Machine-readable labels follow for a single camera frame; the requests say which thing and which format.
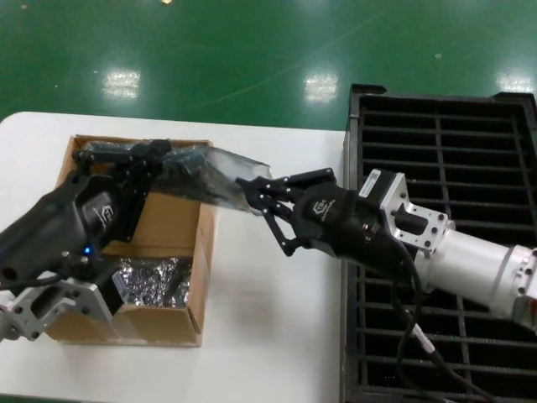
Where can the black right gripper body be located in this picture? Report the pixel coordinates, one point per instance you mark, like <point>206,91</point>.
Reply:
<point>335,222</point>

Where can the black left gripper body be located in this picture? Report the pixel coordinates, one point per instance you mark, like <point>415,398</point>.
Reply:
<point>63,226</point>

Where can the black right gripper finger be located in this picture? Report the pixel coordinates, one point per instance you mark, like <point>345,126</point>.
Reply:
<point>268,207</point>
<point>293,181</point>

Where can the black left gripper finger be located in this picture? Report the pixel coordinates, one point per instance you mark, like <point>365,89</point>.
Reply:
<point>136,184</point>
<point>142,151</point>

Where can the translucent antistatic bag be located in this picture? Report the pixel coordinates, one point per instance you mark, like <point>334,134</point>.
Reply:
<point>247,165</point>

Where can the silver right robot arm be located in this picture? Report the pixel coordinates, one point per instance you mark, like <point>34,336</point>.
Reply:
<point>474,264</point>

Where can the brown cardboard box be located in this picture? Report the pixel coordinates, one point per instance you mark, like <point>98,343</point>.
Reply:
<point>168,218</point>

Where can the black slotted plastic container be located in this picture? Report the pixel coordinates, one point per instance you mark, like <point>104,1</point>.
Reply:
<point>351,315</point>

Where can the silver bagged graphics card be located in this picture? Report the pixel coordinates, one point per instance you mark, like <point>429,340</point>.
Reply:
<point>151,281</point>

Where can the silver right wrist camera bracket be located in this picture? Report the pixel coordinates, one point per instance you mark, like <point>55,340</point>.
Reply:
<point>394,197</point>

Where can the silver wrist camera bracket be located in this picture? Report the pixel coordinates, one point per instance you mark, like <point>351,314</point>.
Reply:
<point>50,306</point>
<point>394,197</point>

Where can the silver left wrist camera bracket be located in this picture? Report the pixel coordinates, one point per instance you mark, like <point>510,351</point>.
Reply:
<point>50,306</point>

